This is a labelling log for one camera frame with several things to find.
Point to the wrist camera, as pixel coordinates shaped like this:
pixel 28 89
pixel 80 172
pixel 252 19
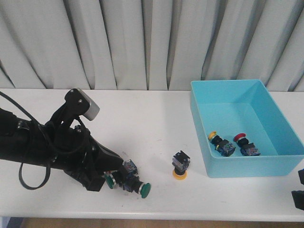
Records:
pixel 79 103

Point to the upside-down yellow push button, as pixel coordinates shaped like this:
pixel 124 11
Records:
pixel 181 162

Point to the yellow mushroom push button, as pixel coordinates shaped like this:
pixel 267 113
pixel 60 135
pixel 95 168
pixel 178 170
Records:
pixel 223 146

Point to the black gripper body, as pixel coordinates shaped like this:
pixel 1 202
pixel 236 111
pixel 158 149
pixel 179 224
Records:
pixel 73 150
pixel 298 195

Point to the grey pleated curtain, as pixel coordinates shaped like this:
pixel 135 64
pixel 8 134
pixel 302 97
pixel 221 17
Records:
pixel 150 44

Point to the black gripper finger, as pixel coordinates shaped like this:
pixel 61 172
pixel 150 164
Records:
pixel 90 183
pixel 106 160

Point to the light blue plastic box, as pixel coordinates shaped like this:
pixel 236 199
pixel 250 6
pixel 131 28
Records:
pixel 230 107

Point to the green mushroom push button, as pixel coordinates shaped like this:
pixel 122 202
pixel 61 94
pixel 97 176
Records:
pixel 125 176

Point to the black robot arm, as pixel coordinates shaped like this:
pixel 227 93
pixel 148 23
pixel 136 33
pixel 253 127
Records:
pixel 22 141

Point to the red mushroom push button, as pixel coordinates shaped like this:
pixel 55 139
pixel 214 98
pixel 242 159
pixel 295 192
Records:
pixel 246 148

